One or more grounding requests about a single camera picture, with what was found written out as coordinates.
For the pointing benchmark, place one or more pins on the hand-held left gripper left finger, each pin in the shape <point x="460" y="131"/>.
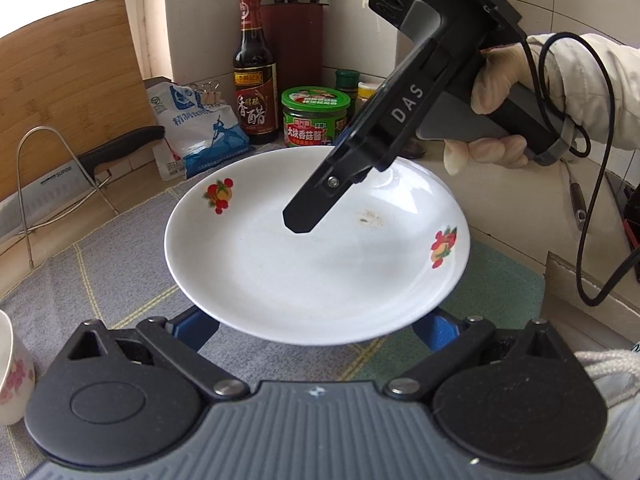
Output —
<point x="195" y="327"/>

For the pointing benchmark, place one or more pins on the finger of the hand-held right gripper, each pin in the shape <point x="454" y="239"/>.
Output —
<point x="315" y="205"/>

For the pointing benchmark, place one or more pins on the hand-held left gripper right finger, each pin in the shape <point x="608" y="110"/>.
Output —
<point x="435" y="332"/>

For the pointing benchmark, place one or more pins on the white fruit-print plate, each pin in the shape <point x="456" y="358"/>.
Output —
<point x="300" y="260"/>

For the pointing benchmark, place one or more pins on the white bowl pink flowers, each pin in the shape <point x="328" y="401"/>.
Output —
<point x="15" y="375"/>

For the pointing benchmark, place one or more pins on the person's right hand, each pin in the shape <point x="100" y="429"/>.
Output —
<point x="500" y="75"/>

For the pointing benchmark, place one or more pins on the yellow-lidded spice jar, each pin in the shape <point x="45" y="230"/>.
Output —
<point x="366" y="95"/>

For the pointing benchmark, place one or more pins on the green-capped small bottle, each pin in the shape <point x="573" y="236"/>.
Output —
<point x="346" y="87"/>

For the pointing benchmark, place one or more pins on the green-lidded sauce jar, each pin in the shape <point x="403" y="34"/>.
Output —
<point x="312" y="120"/>

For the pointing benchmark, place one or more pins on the checked grey and teal towel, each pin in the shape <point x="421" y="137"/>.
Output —
<point x="100" y="280"/>

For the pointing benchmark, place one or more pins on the dark vinegar bottle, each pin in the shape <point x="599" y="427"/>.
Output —
<point x="256" y="100"/>

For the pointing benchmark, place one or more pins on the white and blue salt bag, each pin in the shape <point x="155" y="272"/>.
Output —
<point x="200" y="135"/>

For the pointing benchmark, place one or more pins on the dark red knife block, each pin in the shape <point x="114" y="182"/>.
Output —
<point x="295" y="55"/>

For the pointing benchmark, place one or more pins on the binder clips on bag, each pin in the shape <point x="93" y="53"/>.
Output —
<point x="207" y="92"/>

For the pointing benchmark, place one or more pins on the metal utensil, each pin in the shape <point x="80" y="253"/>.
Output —
<point x="578" y="200"/>

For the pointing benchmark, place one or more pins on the person's white clothing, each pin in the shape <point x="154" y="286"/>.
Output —
<point x="620" y="410"/>

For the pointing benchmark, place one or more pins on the bamboo cutting board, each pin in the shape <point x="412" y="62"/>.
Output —
<point x="70" y="75"/>

